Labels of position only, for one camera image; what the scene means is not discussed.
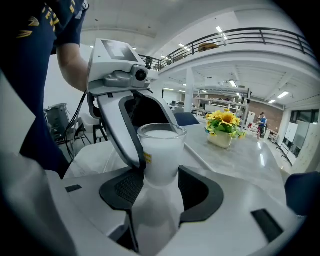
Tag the sunflowers in cream pot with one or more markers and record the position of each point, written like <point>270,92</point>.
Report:
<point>223,125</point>

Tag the grey metal machine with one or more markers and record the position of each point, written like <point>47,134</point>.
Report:
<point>57,122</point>

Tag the person's navy t-shirt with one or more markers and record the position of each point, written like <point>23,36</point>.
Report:
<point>25,75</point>

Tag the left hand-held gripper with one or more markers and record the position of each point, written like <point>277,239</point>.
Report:
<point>110,70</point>

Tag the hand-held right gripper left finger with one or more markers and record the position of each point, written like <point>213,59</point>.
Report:
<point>87,200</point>

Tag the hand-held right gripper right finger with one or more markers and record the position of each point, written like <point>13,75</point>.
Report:
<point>225,225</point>

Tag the white shelving rack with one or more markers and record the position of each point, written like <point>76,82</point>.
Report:
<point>220,106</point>

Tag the white chair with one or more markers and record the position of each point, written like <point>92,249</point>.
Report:
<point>83,127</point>

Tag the frosted glass cup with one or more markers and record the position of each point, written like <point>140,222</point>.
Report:
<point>162,155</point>

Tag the white pillar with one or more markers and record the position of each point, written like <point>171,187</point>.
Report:
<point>189,90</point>

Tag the whiteboard on wheeled stand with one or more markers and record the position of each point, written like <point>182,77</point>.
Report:
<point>290,135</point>

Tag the black balcony railing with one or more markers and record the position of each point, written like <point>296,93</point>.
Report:
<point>250,33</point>

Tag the cardboard box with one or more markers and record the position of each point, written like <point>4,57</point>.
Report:
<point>208,47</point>

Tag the black stool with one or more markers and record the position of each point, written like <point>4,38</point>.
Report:
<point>99,131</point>

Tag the person's left forearm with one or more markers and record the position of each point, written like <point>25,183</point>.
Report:
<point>72,67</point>

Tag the blue chair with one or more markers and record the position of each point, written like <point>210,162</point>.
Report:
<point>303,192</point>
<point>186,119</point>

